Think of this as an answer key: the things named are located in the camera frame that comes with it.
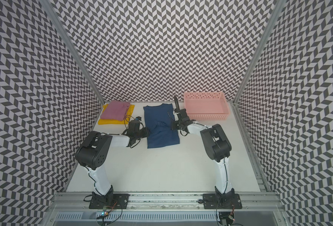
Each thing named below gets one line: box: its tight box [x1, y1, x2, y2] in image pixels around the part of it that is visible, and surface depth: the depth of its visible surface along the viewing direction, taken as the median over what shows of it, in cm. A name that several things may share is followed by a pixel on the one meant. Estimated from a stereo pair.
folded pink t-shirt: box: [100, 100, 131, 122], surface depth 110 cm
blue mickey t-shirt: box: [143, 103, 180, 149], surface depth 99 cm
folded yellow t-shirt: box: [97, 104, 135, 125], surface depth 107 cm
